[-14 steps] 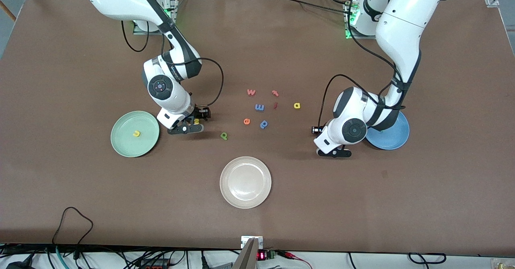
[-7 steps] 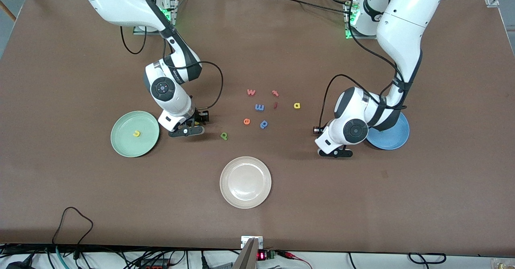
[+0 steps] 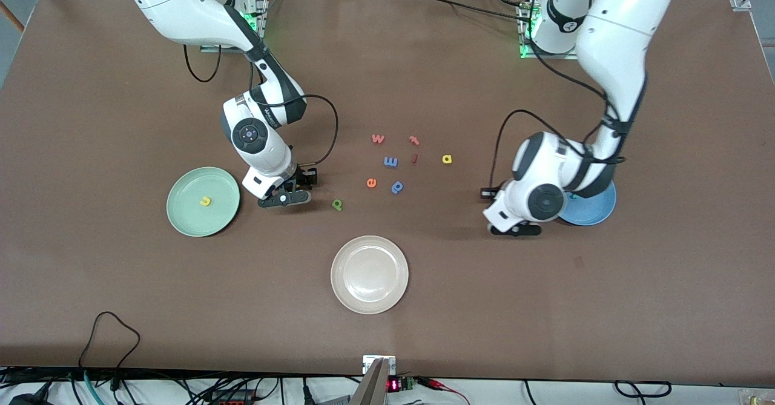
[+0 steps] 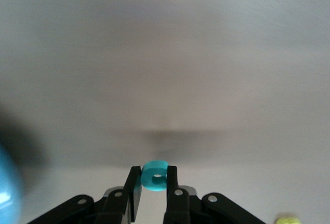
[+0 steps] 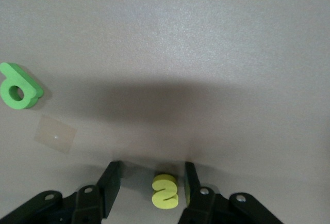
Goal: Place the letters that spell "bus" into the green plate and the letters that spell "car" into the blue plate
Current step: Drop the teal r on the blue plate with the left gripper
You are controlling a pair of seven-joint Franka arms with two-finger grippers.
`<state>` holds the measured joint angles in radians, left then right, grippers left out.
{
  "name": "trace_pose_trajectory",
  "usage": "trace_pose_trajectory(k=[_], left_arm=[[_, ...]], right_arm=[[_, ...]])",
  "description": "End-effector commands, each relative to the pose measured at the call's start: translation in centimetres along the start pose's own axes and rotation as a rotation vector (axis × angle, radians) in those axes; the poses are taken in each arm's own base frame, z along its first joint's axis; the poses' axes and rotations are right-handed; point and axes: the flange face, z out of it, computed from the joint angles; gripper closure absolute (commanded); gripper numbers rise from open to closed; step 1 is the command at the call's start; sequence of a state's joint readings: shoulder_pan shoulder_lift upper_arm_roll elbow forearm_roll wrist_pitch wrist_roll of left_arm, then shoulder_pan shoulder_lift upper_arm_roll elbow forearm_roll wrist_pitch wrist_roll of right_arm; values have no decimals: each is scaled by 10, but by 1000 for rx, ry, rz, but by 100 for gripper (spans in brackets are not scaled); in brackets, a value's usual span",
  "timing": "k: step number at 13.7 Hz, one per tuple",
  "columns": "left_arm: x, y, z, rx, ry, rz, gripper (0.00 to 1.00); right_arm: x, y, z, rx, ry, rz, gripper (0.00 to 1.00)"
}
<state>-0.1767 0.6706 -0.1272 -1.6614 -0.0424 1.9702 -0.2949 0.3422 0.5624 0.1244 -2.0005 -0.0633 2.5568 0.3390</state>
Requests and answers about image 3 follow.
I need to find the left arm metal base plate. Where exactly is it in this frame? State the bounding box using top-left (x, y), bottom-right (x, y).
top-left (518, 0), bottom-right (583, 61)

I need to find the green plate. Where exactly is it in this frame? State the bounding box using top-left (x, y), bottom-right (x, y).
top-left (167, 166), bottom-right (241, 238)

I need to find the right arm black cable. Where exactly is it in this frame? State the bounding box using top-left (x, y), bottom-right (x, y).
top-left (183, 45), bottom-right (338, 166)

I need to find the beige plate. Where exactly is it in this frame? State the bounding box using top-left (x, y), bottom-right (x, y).
top-left (331, 235), bottom-right (409, 315)

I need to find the teal cable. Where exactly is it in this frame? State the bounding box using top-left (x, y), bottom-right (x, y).
top-left (84, 370), bottom-right (102, 405)

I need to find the grey metal camera post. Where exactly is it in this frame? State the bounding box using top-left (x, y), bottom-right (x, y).
top-left (350, 358), bottom-right (390, 405)

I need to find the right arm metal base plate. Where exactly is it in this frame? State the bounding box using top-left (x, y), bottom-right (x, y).
top-left (200, 0), bottom-right (268, 53)

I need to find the long black table cable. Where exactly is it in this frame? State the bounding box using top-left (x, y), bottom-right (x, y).
top-left (397, 0), bottom-right (533, 22)

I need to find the red wire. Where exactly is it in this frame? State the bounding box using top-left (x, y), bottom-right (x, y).
top-left (424, 378), bottom-right (472, 405)

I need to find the blue plate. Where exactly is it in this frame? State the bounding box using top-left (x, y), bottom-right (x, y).
top-left (557, 178), bottom-right (617, 226)

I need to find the black coiled cable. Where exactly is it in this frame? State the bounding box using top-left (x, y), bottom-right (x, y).
top-left (615, 380), bottom-right (673, 398)

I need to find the thin black looped cable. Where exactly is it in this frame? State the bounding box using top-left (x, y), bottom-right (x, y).
top-left (77, 311), bottom-right (141, 389)

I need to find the white mounting bracket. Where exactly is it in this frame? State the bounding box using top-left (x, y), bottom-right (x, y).
top-left (362, 355), bottom-right (397, 375)

